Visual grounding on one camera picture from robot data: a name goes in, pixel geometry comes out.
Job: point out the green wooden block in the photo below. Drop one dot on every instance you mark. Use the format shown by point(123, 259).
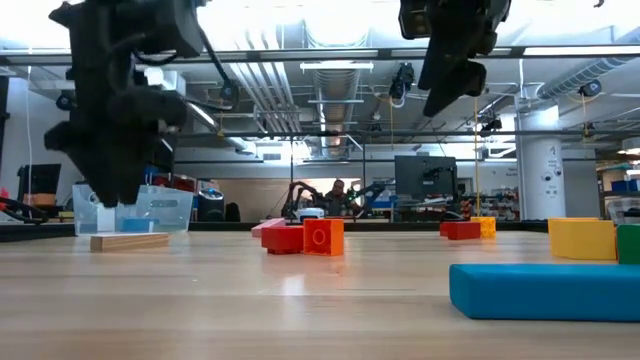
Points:
point(630, 245)

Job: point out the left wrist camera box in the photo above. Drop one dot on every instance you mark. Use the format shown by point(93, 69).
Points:
point(180, 30)

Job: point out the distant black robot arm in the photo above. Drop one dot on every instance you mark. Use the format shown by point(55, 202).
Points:
point(372, 192)
point(300, 192)

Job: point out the black shelf cabinet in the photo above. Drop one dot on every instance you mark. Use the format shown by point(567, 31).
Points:
point(169, 160)

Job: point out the distant black horizontal rail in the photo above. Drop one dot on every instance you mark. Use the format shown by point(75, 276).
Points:
point(300, 134)

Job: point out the person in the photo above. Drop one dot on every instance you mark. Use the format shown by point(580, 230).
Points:
point(339, 197)

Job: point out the black ceiling-hung device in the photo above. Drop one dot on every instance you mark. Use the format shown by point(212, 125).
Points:
point(402, 80)

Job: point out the black table frame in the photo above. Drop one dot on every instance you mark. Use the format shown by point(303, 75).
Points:
point(225, 226)

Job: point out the white rectangular label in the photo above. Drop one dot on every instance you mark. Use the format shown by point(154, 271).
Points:
point(105, 222)

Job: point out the black crossbar with light strips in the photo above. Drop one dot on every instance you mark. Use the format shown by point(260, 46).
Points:
point(300, 55)

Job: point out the blue storage bin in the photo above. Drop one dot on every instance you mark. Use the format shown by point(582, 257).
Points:
point(625, 186)

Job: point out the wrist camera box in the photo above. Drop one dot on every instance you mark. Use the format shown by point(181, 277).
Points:
point(180, 30)
point(414, 20)

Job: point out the pink long wooden block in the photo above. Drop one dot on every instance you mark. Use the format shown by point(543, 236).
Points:
point(265, 227)

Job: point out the black rectangular panel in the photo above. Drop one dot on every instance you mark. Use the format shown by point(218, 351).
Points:
point(40, 177)

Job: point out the white box device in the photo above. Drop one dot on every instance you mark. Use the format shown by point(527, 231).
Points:
point(311, 215)

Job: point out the dark monitor screen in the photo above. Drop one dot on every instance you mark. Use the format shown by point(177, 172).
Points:
point(415, 175)

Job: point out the long ceiling light fixture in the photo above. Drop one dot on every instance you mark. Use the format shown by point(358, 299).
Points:
point(336, 65)

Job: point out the black cylindrical air purifier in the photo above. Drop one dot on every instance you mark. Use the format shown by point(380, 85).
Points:
point(211, 207)

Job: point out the clear plastic bin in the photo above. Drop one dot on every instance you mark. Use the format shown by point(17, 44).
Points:
point(170, 215)

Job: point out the natural wood long block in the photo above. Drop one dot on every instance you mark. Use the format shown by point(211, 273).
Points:
point(129, 242)

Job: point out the parts shelf with bins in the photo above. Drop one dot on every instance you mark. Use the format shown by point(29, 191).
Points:
point(500, 205)

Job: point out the silver ceiling air duct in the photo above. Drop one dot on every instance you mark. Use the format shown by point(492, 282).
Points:
point(336, 85)

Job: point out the blue-lens ceiling camera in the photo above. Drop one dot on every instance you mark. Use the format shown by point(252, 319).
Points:
point(591, 88)
point(230, 91)
point(62, 101)

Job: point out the white column with printed marks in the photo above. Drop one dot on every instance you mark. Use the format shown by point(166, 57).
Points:
point(542, 170)

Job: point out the yellow toy brick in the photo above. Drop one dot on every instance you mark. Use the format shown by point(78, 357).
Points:
point(489, 227)

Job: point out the large yellow wooden block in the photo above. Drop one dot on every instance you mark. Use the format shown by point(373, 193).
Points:
point(582, 240)

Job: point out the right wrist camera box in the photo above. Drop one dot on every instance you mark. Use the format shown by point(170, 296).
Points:
point(414, 20)

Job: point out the red toy brick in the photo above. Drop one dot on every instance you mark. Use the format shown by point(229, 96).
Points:
point(462, 231)
point(282, 240)

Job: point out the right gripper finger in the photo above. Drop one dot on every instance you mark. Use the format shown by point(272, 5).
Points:
point(440, 65)
point(462, 80)

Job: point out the orange toy brick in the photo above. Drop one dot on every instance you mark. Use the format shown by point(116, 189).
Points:
point(324, 237)

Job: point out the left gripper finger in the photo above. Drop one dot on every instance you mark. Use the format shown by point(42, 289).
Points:
point(110, 165)
point(150, 110)

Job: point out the silver ribbed air duct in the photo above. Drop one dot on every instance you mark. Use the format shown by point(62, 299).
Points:
point(585, 75)

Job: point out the white rectangular ventilation duct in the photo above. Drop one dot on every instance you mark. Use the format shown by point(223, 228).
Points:
point(205, 117)

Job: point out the long blue wooden block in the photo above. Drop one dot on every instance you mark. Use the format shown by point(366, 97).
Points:
point(545, 295)

